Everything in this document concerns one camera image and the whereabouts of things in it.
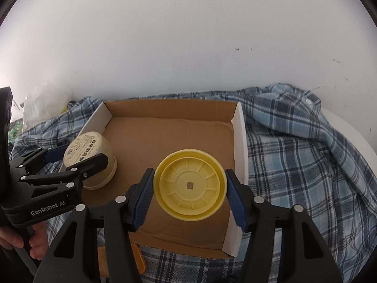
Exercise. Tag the blue plaid shirt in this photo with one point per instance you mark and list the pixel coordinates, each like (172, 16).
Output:
(294, 168)

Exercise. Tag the cardboard box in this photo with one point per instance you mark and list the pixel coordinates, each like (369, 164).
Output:
(176, 135)

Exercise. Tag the cream round labelled container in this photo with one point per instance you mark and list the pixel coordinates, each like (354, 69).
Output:
(85, 143)

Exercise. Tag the person's left hand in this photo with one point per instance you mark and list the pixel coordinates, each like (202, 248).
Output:
(38, 241)

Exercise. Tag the clear plastic bag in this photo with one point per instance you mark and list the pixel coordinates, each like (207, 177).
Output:
(44, 100)

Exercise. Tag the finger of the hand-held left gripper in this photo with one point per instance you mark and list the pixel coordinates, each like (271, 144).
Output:
(55, 154)
(94, 163)

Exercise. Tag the green leaf-print tissue box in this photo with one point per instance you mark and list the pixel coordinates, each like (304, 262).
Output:
(16, 129)

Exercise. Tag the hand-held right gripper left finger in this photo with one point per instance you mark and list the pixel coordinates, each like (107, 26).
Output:
(145, 194)

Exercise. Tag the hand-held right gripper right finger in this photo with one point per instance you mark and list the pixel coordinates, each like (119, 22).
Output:
(234, 200)

